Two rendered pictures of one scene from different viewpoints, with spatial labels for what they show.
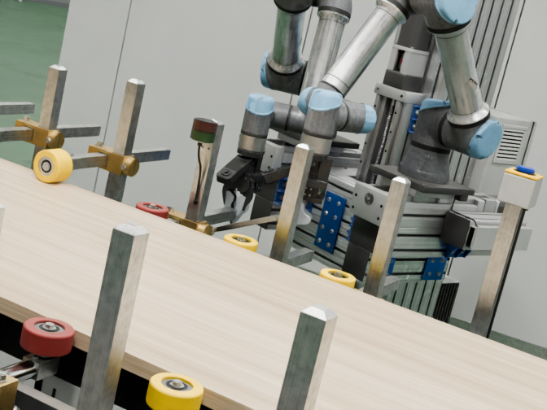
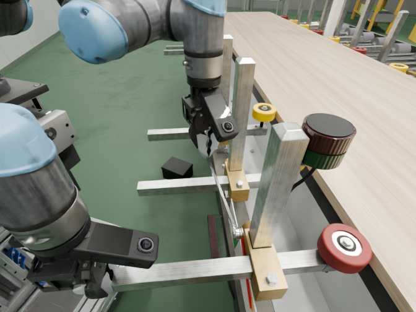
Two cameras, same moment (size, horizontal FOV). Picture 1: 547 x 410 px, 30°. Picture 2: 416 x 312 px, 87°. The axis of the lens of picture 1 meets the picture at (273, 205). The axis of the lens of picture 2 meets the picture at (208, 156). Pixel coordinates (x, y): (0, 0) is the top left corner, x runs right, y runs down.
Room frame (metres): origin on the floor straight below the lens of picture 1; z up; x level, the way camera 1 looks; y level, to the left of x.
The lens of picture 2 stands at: (2.68, 0.33, 1.27)
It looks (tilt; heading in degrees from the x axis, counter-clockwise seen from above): 40 degrees down; 240
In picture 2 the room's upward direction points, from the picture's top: straight up
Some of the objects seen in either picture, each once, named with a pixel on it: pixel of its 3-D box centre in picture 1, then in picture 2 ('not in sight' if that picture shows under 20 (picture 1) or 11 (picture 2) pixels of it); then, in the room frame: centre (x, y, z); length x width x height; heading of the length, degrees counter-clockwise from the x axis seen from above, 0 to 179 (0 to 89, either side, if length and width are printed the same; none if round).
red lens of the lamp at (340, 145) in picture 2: (205, 124); (325, 132); (2.44, 0.20, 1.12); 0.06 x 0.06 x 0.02
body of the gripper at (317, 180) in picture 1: (310, 176); (202, 101); (2.46, -0.07, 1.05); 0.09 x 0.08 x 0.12; 85
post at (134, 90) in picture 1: (119, 169); not in sight; (2.59, 0.41, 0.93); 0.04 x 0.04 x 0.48; 65
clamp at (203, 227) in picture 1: (184, 226); (262, 256); (2.49, 0.21, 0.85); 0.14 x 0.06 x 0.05; 65
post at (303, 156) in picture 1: (282, 240); (236, 148); (2.38, -0.04, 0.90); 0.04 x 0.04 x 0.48; 65
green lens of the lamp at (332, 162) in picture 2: (203, 135); (319, 148); (2.44, 0.20, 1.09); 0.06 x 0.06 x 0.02
